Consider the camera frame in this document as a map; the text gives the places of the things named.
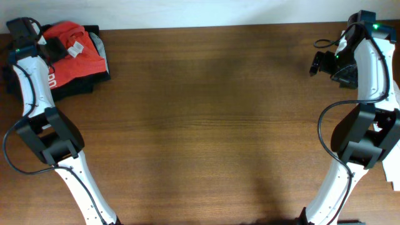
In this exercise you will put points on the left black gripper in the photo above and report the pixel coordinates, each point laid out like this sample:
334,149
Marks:
58,47

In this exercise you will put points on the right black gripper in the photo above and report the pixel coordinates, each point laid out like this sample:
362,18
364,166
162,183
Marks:
348,81

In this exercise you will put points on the red soccer t-shirt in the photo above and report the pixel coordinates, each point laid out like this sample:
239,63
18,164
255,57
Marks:
82,61

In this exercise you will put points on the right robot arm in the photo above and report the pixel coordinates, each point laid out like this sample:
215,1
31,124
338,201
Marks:
369,134

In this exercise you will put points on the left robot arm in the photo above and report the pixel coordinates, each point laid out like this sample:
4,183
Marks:
47,131

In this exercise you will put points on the white crumpled garment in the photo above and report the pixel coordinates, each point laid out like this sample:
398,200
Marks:
391,161

